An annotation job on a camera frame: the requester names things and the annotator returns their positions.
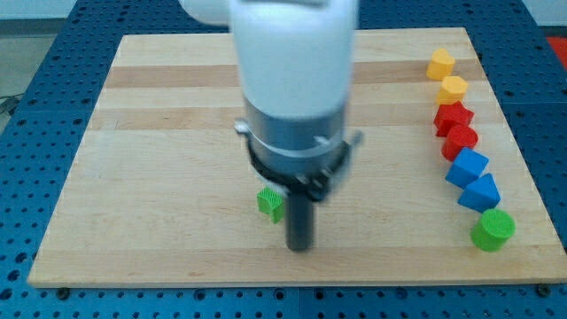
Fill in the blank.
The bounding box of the yellow heart block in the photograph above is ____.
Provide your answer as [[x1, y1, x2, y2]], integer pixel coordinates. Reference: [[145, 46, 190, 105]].
[[426, 48, 455, 81]]

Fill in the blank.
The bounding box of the small green cube block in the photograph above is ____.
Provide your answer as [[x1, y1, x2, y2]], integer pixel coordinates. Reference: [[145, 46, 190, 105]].
[[256, 187, 284, 224]]

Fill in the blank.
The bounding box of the green cylinder block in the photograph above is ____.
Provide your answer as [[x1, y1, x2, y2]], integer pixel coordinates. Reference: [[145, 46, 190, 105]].
[[470, 208, 516, 253]]

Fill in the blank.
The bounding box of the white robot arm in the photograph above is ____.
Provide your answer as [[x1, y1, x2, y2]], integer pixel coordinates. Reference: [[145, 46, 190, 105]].
[[180, 0, 359, 170]]

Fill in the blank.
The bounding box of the black mounting ring flange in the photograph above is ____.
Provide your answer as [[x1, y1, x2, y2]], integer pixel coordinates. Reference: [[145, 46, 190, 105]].
[[246, 139, 353, 202]]

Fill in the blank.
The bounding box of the red star block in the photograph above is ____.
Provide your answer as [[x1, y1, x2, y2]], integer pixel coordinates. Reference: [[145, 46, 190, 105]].
[[433, 101, 474, 137]]

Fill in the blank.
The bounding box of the blue triangular prism block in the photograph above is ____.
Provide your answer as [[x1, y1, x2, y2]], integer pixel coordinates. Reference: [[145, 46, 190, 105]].
[[457, 174, 501, 213]]

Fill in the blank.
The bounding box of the blue cube block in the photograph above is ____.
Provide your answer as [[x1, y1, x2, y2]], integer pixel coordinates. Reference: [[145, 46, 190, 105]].
[[445, 147, 489, 189]]

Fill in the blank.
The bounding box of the red cylinder block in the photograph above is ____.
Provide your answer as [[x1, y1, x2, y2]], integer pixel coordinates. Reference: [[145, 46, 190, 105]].
[[441, 125, 478, 161]]

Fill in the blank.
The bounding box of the yellow hexagon block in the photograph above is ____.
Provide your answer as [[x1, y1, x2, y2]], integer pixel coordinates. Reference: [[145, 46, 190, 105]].
[[436, 76, 469, 105]]

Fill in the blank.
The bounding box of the wooden board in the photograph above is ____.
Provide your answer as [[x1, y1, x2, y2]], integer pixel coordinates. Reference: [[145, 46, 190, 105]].
[[28, 27, 566, 288]]

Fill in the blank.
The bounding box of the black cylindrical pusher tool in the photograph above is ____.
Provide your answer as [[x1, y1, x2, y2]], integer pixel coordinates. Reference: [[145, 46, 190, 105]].
[[285, 192, 314, 252]]

